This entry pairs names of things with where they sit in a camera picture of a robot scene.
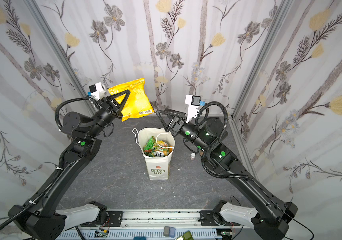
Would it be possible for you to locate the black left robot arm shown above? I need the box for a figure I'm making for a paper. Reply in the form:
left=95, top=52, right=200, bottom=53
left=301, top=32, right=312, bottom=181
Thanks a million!
left=0, top=90, right=131, bottom=240

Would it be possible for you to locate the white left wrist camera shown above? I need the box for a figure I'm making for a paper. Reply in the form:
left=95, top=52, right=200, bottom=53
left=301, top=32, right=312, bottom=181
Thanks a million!
left=88, top=82, right=108, bottom=101

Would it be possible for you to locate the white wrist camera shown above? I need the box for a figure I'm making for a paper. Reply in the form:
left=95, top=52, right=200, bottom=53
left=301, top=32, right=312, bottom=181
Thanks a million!
left=185, top=95, right=205, bottom=123
left=88, top=82, right=108, bottom=101

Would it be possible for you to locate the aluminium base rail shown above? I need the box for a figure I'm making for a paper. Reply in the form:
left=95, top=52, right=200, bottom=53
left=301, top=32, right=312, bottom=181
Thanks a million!
left=56, top=208, right=285, bottom=240

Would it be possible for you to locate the green yellow object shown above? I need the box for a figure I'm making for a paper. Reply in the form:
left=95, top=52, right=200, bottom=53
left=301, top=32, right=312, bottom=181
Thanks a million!
left=175, top=231, right=194, bottom=240

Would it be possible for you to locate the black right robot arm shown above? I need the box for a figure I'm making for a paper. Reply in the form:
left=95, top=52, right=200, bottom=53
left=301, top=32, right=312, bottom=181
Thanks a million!
left=156, top=101, right=298, bottom=240

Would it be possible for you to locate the green snack bag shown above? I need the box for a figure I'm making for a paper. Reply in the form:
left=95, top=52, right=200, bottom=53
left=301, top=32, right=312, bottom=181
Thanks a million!
left=143, top=136, right=157, bottom=156

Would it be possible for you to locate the yellow chip bag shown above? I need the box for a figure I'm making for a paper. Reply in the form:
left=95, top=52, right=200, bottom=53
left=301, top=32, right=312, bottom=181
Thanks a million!
left=108, top=78, right=155, bottom=122

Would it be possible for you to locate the white paper shopping bag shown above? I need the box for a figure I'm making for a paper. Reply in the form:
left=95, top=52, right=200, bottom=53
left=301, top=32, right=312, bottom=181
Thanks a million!
left=132, top=128, right=175, bottom=180

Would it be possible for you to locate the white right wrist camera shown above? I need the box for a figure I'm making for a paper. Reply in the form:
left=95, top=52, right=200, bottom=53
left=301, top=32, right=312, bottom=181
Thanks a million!
left=185, top=95, right=205, bottom=123

